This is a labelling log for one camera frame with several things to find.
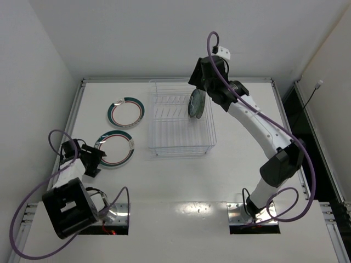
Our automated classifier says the metal base plate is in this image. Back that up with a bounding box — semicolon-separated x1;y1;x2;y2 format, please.
227;203;278;226
94;203;128;226

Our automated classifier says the white wire dish rack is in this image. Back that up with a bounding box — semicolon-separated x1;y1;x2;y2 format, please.
148;79;217;157

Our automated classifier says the black wall cable white plug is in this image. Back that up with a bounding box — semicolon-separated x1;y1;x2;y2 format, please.
291;79;324;129

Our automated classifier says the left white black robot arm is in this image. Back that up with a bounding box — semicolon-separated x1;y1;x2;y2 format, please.
42;139;109;239

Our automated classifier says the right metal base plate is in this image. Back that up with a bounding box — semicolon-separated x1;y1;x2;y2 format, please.
227;203;278;226

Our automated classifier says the blue patterned green plate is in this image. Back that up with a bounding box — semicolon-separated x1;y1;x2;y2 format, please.
188;89;205;118

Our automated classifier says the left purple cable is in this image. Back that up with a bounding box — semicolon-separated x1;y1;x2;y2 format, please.
9;129;130;259

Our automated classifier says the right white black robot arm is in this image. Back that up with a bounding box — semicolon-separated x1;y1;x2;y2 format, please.
189;56;304;218

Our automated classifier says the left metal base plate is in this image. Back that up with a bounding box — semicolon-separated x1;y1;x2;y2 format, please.
94;203;128;226

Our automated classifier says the green red rimmed plate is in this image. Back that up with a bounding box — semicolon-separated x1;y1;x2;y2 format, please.
94;130;134;169
107;97;145;129

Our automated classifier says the white plate with dark rim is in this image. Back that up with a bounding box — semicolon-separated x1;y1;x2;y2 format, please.
196;93;206;119

